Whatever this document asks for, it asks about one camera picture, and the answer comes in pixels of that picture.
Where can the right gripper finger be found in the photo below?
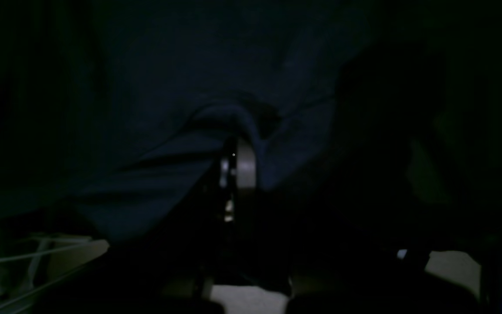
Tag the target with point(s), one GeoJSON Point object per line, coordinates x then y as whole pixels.
{"type": "Point", "coordinates": [237, 182]}

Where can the dark grey t-shirt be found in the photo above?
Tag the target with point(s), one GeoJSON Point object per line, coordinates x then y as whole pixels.
{"type": "Point", "coordinates": [119, 105]}

